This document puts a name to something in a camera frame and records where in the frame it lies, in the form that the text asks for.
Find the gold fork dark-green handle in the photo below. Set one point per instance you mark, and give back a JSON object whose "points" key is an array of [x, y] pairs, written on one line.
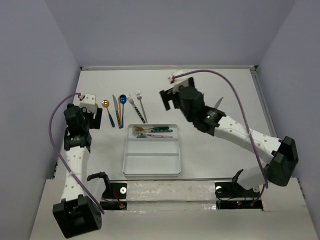
{"points": [[150, 128]]}

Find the orange plastic knife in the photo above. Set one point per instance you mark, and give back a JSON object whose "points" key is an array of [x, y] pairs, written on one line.
{"points": [[120, 111]]}

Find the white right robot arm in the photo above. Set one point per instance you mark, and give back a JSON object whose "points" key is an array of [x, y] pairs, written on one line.
{"points": [[279, 156]]}

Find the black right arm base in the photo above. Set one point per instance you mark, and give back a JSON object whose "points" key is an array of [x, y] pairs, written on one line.
{"points": [[231, 196]]}

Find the blue metallic spoon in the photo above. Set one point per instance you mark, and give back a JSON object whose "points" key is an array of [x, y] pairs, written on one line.
{"points": [[123, 100]]}

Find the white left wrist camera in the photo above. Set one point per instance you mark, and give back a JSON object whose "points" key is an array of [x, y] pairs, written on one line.
{"points": [[88, 102]]}

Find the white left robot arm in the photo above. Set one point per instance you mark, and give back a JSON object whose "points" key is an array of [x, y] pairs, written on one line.
{"points": [[78, 211]]}

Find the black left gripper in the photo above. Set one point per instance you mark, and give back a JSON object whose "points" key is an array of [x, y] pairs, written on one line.
{"points": [[94, 122]]}

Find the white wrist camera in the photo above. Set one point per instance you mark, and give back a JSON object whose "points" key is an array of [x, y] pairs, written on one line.
{"points": [[178, 81], [88, 102]]}

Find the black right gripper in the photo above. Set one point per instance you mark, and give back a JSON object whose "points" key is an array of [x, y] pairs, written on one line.
{"points": [[167, 96]]}

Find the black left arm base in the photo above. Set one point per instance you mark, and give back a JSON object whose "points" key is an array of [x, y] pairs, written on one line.
{"points": [[112, 194]]}

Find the fork with teal marbled handle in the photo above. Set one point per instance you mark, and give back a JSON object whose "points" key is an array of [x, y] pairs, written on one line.
{"points": [[135, 131]]}

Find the fork with dark marbled handle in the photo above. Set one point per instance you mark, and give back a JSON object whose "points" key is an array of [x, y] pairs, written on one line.
{"points": [[131, 101]]}

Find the all-silver fork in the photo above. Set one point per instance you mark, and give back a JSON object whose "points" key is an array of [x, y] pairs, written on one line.
{"points": [[139, 98]]}

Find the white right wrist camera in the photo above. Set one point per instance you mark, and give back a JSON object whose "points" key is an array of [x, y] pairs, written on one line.
{"points": [[178, 81]]}

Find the knife with marbled dark handle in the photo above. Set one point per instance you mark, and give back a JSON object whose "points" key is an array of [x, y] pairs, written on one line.
{"points": [[116, 107]]}

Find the white three-compartment tray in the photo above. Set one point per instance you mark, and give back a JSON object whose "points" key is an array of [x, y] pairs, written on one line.
{"points": [[152, 157]]}

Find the gold spoon dark-green handle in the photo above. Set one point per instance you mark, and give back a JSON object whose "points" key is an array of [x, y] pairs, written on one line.
{"points": [[105, 103]]}

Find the knife with teal marbled handle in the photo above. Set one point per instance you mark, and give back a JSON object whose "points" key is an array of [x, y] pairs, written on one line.
{"points": [[216, 106]]}

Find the fork with pink handle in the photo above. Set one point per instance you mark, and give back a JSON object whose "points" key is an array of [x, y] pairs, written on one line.
{"points": [[153, 135]]}

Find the teal plastic fork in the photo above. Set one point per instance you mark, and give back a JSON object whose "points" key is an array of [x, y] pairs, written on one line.
{"points": [[142, 137]]}

